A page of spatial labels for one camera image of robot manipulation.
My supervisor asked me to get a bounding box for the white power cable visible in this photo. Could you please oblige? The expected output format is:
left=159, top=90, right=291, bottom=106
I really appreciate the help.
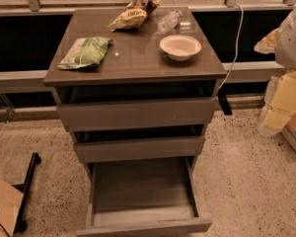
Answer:
left=216, top=3, right=246, bottom=91

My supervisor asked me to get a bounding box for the green jalapeno chip bag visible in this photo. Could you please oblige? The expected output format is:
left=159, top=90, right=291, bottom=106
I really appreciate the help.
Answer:
left=58, top=37, right=112, bottom=70

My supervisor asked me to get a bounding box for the grey middle drawer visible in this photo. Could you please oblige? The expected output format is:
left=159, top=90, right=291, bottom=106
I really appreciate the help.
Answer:
left=74, top=136, right=205, bottom=163

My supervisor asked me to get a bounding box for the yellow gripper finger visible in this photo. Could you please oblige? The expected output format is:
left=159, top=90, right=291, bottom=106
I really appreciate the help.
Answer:
left=257, top=107, right=291, bottom=136

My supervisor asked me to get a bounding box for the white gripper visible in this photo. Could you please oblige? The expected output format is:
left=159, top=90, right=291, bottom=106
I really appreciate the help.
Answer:
left=270, top=5, right=296, bottom=116

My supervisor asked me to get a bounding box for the yellow brown chip bag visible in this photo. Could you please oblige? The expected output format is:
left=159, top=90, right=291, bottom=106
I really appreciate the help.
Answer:
left=108, top=0, right=160, bottom=31

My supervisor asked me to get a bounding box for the grey open bottom drawer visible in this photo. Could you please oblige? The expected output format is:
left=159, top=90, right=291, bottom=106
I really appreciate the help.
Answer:
left=77, top=157, right=212, bottom=237

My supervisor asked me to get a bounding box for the white paper bowl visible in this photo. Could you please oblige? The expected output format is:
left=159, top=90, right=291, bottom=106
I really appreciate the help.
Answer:
left=160, top=35, right=201, bottom=61

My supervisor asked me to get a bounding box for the grey drawer cabinet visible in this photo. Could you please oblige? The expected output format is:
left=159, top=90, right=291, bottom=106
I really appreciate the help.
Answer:
left=42, top=6, right=228, bottom=175

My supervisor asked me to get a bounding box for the grey top drawer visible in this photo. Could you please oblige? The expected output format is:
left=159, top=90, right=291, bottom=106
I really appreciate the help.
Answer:
left=57, top=98, right=217, bottom=131

